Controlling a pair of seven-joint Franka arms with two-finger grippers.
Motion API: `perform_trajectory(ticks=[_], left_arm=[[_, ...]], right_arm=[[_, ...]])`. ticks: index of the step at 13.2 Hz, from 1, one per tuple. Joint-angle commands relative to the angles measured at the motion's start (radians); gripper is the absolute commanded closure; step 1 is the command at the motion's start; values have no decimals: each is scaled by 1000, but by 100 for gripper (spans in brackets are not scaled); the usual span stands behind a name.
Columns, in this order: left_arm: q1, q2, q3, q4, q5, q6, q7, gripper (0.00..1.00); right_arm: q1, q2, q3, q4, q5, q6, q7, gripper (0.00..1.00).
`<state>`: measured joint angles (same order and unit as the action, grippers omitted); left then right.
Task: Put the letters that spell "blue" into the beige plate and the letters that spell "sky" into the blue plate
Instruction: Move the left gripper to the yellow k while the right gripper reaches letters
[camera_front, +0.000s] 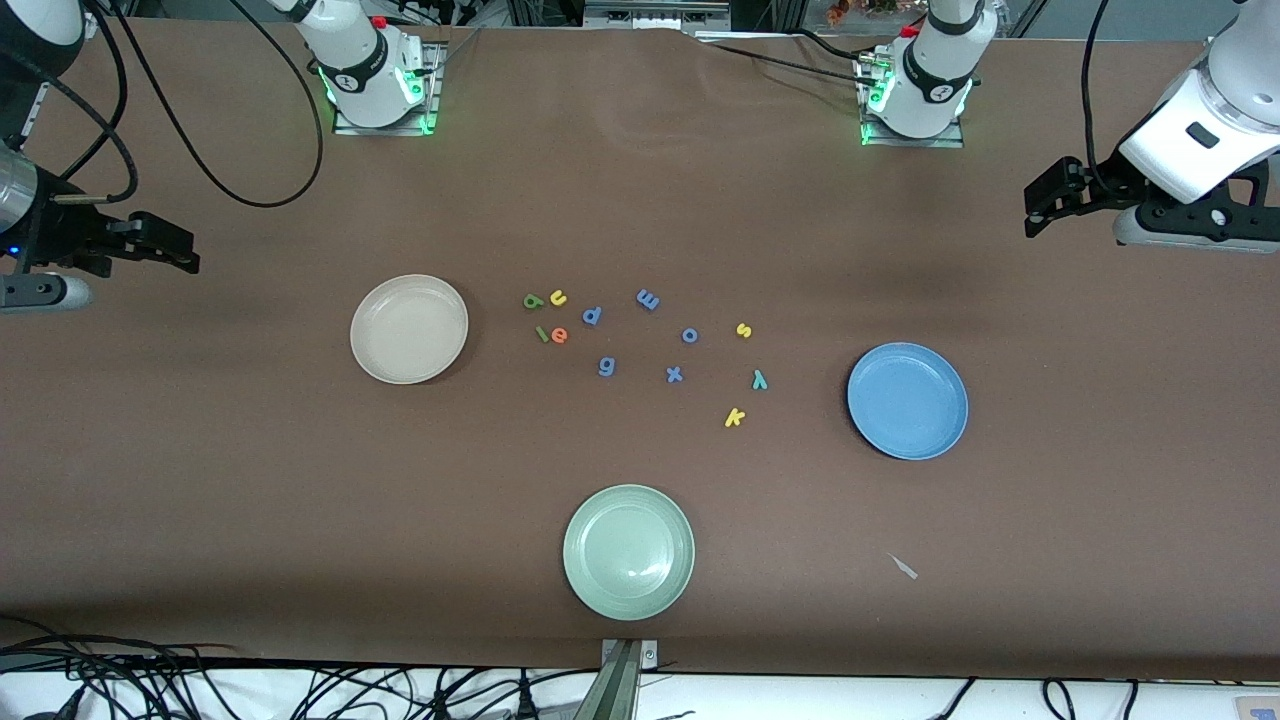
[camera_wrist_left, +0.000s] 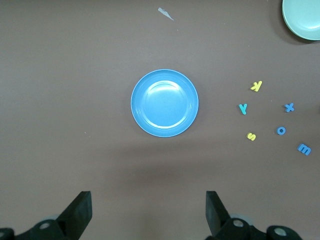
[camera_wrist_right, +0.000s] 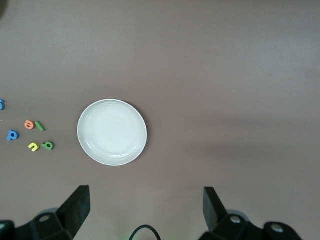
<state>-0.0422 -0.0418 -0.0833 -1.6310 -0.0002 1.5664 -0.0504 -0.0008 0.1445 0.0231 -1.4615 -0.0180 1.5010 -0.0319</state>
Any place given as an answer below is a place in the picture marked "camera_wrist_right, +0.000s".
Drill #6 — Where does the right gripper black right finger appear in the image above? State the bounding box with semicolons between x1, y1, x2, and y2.
199;186;304;240

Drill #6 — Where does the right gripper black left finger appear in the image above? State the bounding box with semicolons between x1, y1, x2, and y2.
13;184;91;240

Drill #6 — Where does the beige round plate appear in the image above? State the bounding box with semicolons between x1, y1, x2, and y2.
76;98;148;167

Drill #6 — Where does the blue foam letter p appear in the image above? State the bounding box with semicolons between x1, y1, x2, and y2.
6;129;21;142

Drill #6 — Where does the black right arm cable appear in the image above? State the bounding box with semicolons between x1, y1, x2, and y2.
128;224;162;240

